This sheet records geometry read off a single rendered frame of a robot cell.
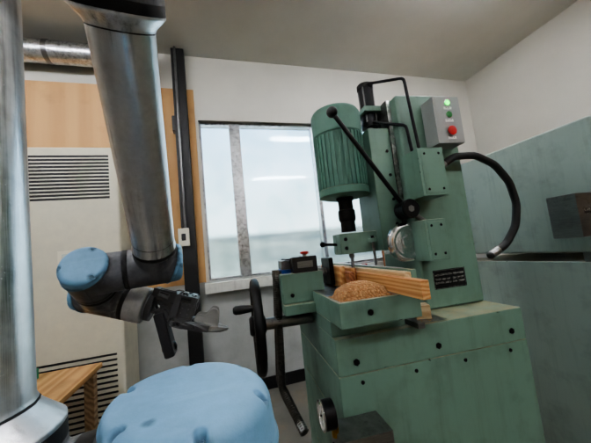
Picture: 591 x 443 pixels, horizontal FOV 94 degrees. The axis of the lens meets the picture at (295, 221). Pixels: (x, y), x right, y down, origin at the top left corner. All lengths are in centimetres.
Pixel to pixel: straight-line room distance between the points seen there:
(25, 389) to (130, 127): 35
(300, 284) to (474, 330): 50
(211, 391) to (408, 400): 64
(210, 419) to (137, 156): 40
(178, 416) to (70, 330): 185
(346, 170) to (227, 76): 194
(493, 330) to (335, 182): 62
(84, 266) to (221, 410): 50
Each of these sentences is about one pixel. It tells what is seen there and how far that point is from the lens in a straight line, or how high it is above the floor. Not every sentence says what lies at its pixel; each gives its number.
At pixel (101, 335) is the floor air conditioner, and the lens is 207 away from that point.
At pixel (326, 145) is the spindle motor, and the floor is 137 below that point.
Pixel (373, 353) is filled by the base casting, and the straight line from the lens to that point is 79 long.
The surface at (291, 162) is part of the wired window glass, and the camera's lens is 251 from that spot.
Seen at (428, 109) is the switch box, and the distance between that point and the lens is 107.
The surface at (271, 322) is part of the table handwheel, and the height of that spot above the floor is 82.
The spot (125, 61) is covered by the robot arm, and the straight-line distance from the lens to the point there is 49.
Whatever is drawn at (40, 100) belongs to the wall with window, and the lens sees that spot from 275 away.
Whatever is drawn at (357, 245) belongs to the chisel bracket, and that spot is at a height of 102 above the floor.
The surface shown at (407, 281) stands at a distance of 69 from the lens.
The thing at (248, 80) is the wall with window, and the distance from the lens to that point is 269.
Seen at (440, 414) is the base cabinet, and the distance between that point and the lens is 94.
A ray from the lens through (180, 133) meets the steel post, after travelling 235.
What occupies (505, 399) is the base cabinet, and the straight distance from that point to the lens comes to 106.
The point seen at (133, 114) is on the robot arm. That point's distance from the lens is 50.
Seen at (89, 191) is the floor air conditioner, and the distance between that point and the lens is 211.
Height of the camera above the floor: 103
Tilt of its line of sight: 6 degrees up
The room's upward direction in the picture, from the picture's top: 6 degrees counter-clockwise
